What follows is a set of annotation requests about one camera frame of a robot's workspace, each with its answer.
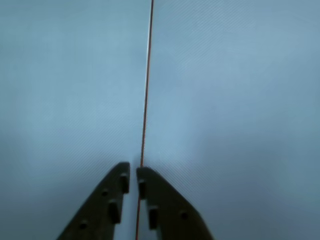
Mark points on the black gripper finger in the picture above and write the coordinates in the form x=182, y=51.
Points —
x=175, y=217
x=100, y=210

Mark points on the dark grey table mat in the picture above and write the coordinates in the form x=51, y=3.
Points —
x=237, y=87
x=62, y=87

